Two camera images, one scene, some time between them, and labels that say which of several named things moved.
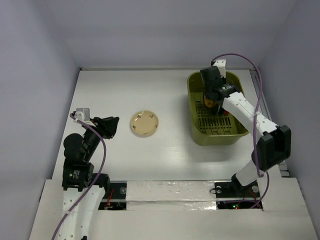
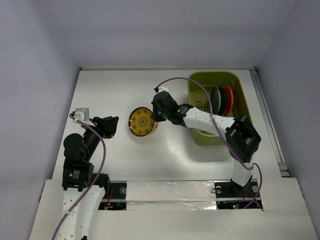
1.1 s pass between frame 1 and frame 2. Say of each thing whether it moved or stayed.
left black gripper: stayed
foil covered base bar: stayed
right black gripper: moved
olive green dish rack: stayed
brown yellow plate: moved
